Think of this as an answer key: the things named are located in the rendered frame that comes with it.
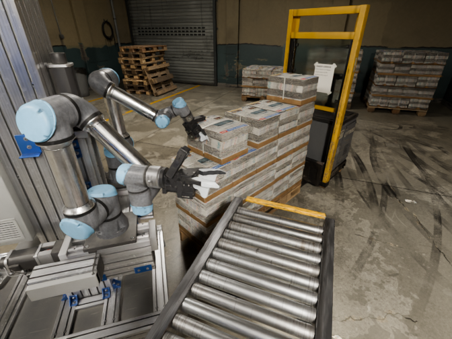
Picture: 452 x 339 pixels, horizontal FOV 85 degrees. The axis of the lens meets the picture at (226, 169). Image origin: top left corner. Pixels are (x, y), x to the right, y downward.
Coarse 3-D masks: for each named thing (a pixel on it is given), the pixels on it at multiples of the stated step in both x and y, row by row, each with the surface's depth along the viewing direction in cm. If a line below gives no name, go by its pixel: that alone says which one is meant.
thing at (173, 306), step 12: (240, 204) 142; (228, 216) 130; (216, 228) 122; (216, 240) 115; (204, 252) 109; (192, 264) 103; (204, 264) 104; (192, 276) 98; (180, 288) 94; (180, 300) 89; (168, 312) 86; (180, 312) 89; (156, 324) 82; (168, 324) 82; (156, 336) 79
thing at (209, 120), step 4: (208, 116) 197; (212, 116) 197; (216, 116) 197; (220, 116) 197; (204, 120) 187; (208, 120) 188; (212, 120) 188; (216, 120) 188; (200, 124) 180; (204, 124) 180; (188, 136) 189; (188, 140) 190; (192, 140) 186; (196, 140) 183; (188, 144) 193; (192, 144) 188; (196, 144) 185; (196, 148) 187; (200, 148) 183
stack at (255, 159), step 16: (272, 144) 212; (288, 144) 233; (192, 160) 181; (208, 160) 181; (240, 160) 186; (256, 160) 203; (272, 160) 222; (288, 160) 243; (224, 176) 177; (240, 176) 193; (256, 176) 211; (272, 176) 231; (288, 176) 255; (224, 192) 185; (240, 192) 200; (272, 192) 242; (192, 208) 188; (208, 208) 177; (224, 208) 192; (256, 208) 230; (192, 224) 198; (192, 240) 207
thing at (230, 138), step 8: (232, 120) 188; (208, 128) 172; (216, 128) 172; (224, 128) 171; (232, 128) 172; (240, 128) 174; (248, 128) 181; (208, 136) 174; (216, 136) 167; (224, 136) 165; (232, 136) 171; (240, 136) 177; (208, 144) 176; (216, 144) 170; (224, 144) 168; (232, 144) 174; (240, 144) 181; (208, 152) 179; (216, 152) 172; (224, 152) 171; (232, 152) 178
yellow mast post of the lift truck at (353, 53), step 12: (360, 12) 212; (360, 24) 215; (360, 36) 219; (348, 60) 232; (348, 72) 234; (348, 84) 238; (348, 96) 248; (336, 108) 255; (336, 120) 258; (336, 132) 262; (336, 144) 271; (324, 168) 288; (324, 180) 292
